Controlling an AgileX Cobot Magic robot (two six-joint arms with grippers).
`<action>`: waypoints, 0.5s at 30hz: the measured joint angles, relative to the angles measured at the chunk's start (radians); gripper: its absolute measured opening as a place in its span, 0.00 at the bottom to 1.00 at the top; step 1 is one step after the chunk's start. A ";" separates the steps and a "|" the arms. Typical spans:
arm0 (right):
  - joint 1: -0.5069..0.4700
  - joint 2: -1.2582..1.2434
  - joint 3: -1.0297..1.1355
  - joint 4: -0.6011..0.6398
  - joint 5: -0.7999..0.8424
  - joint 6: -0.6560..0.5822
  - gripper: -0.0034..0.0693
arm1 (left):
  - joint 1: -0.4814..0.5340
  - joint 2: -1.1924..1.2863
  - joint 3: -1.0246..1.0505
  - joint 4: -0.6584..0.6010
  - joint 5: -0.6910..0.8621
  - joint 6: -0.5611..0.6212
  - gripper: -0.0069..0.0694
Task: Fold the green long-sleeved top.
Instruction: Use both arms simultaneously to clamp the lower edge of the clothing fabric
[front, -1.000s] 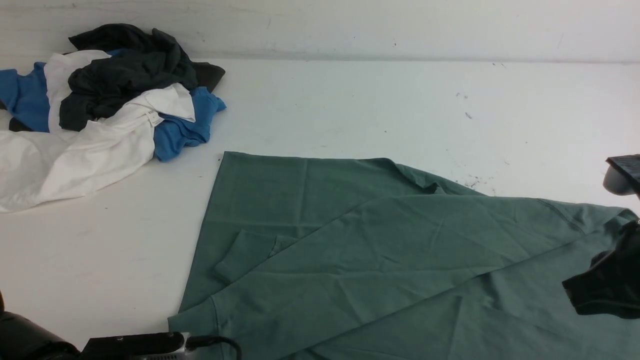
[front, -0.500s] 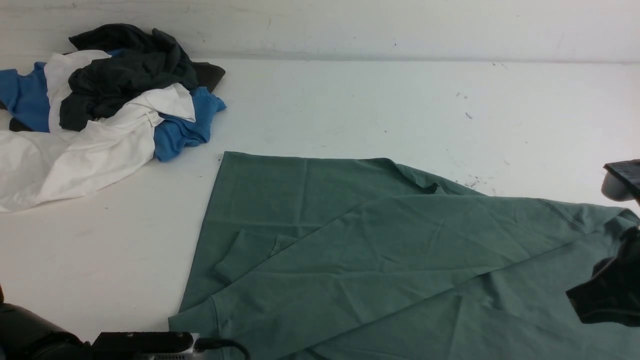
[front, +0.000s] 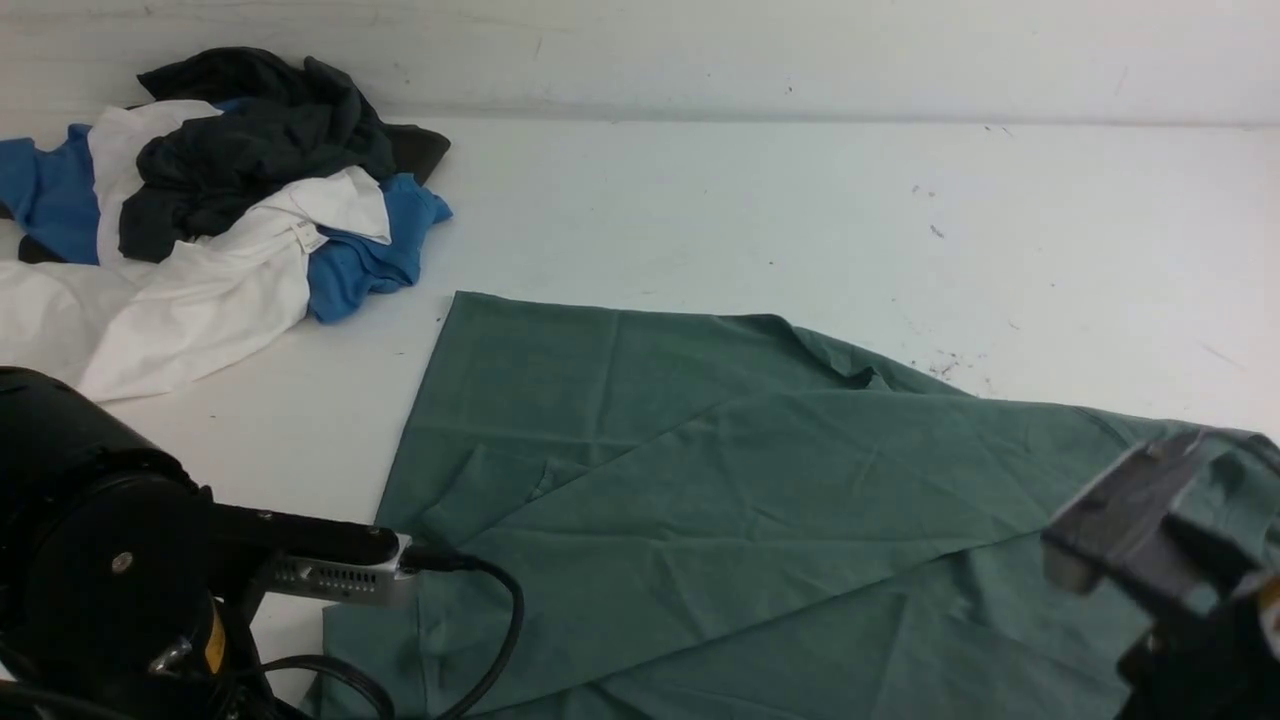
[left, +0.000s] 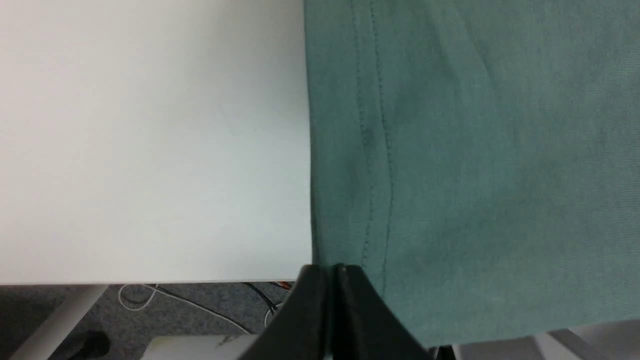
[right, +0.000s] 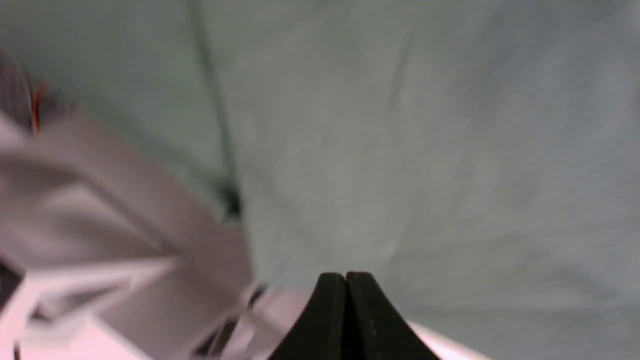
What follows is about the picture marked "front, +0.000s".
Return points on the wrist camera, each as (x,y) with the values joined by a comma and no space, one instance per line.
(1123,527)
(320,560)

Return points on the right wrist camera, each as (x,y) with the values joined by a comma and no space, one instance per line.
(1123,527)

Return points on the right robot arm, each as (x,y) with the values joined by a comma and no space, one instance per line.
(1225,669)

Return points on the dark grey shirt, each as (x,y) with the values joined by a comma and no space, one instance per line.
(362,139)

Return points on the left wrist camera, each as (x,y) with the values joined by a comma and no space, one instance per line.
(320,560)

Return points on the green long sleeve shirt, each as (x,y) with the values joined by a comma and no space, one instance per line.
(731,517)

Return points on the white shirt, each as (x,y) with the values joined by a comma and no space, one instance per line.
(125,329)

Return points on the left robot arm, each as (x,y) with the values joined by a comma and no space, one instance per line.
(127,591)

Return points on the blue shirt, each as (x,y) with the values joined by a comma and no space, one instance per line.
(209,177)

